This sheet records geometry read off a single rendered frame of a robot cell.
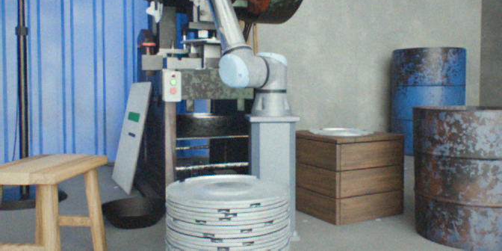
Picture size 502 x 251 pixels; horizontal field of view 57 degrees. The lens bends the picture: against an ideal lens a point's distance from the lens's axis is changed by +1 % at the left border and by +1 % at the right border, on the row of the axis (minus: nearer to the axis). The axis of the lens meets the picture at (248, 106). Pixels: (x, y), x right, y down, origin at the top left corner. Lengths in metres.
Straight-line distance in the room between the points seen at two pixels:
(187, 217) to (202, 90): 1.30
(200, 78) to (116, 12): 1.47
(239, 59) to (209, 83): 0.68
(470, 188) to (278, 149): 0.66
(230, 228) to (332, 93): 3.29
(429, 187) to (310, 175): 0.51
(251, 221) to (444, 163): 0.94
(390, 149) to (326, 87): 2.15
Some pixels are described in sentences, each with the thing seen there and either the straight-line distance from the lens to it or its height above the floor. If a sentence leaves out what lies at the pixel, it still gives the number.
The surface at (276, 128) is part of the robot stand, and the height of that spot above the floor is 0.41.
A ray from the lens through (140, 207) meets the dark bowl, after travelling 2.12.
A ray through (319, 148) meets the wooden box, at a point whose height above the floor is 0.30.
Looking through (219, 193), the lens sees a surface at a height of 0.32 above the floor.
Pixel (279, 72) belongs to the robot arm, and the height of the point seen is 0.61.
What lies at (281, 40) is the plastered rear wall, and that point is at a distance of 3.97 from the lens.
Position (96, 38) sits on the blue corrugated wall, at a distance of 3.51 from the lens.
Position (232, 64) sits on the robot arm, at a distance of 1.59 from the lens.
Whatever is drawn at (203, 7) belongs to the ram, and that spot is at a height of 0.96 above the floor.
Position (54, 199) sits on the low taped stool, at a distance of 1.38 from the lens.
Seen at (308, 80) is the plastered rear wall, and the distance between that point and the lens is 4.07.
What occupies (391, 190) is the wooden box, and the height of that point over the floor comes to 0.11.
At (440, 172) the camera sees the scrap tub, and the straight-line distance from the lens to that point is 1.77.
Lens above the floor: 0.55
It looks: 2 degrees down
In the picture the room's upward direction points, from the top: straight up
